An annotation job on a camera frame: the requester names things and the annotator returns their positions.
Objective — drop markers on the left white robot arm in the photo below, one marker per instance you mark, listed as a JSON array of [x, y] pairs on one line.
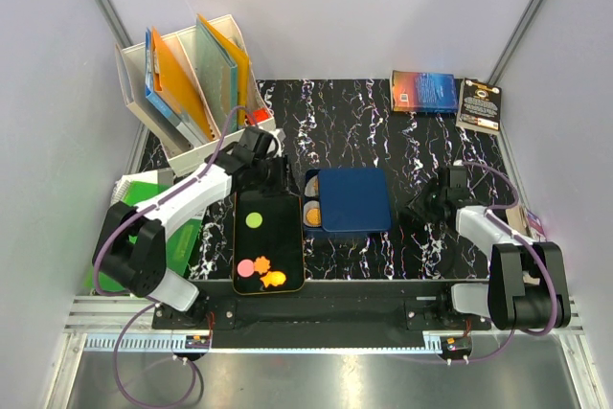
[[131, 254]]

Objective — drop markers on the pink round cookie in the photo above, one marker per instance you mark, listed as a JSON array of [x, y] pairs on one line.
[[245, 268]]

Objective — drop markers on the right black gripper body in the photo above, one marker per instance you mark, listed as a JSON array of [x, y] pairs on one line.
[[434, 196]]

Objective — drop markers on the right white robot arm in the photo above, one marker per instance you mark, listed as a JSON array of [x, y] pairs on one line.
[[527, 288]]

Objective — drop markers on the white file organizer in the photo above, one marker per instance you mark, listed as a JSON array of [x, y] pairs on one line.
[[136, 74]]

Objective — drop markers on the blue tin box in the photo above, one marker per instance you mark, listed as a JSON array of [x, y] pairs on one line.
[[318, 232]]

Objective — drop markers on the red small box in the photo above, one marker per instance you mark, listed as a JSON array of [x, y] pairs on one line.
[[260, 115]]

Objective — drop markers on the white paper cup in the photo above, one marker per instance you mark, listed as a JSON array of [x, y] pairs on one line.
[[308, 188], [309, 205]]

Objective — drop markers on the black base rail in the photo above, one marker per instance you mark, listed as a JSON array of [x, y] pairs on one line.
[[326, 316]]

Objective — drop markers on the orange fish cookie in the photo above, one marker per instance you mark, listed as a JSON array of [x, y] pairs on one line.
[[273, 279]]

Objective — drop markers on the black paperback book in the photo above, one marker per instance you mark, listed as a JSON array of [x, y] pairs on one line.
[[479, 107]]

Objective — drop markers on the black gold-rimmed tray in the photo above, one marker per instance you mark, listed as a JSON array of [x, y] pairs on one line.
[[279, 238]]

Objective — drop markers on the blue orange book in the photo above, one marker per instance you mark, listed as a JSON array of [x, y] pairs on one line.
[[423, 92]]

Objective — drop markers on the orange flower cookie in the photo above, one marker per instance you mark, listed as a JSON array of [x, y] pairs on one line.
[[261, 265]]

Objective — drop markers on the green clip file folder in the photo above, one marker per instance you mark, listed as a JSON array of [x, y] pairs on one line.
[[180, 245]]

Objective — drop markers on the teal speckled folder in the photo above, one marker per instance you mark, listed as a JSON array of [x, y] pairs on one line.
[[216, 70]]

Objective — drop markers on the green round cookie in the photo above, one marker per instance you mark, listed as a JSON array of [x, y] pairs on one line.
[[254, 220]]

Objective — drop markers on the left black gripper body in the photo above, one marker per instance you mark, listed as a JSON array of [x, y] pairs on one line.
[[271, 173]]

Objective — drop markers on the orange dotted round cookie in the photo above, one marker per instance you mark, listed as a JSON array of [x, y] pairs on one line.
[[313, 217]]

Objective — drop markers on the yellow orange folder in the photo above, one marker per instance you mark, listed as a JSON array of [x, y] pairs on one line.
[[237, 120]]

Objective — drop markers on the blue tin lid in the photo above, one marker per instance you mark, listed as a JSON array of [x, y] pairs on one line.
[[354, 201]]

